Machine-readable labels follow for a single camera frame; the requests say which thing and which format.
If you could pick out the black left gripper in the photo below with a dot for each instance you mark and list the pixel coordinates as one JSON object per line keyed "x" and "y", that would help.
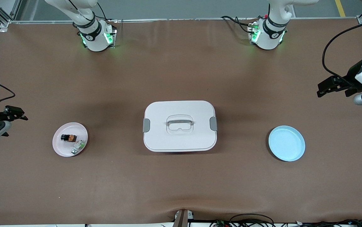
{"x": 350, "y": 80}

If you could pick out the orange and black switch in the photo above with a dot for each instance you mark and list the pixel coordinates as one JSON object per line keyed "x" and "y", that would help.
{"x": 69, "y": 138}

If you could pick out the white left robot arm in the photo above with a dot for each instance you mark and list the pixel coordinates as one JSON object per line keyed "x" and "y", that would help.
{"x": 271, "y": 39}

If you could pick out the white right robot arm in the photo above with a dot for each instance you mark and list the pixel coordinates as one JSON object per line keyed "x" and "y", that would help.
{"x": 94, "y": 41}

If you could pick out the pink round plate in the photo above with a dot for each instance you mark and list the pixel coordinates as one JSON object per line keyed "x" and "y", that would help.
{"x": 61, "y": 148}

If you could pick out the light blue round plate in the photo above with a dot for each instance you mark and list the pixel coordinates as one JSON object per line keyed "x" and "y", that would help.
{"x": 286, "y": 143}

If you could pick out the white lidded storage box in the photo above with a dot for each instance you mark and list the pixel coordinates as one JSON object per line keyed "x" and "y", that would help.
{"x": 179, "y": 138}

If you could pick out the brown table mat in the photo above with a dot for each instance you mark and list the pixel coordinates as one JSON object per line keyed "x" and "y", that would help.
{"x": 181, "y": 183}

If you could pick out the green and white switch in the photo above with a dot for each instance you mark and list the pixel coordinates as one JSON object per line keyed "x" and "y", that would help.
{"x": 79, "y": 146}

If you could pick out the silver table edge rail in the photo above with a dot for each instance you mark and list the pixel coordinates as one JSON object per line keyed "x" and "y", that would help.
{"x": 181, "y": 19}

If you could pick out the metal clamp bracket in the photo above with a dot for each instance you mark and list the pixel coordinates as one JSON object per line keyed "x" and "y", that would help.
{"x": 182, "y": 219}

